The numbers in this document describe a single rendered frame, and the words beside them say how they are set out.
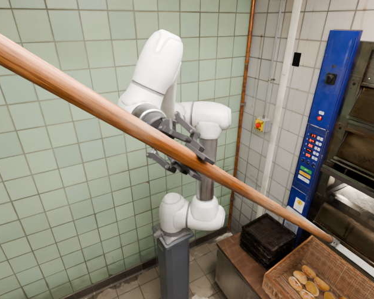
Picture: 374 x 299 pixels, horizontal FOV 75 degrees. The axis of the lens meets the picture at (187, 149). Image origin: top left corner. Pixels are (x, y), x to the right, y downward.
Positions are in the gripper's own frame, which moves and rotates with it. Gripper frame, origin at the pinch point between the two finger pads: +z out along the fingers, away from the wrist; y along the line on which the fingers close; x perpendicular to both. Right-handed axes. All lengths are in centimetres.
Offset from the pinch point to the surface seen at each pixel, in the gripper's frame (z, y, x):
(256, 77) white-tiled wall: -110, -69, -106
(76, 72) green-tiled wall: -125, 6, 1
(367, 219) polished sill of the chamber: -5, -21, -145
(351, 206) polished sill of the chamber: -15, -22, -144
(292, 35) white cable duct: -81, -91, -84
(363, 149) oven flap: -20, -51, -120
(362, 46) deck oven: -38, -90, -86
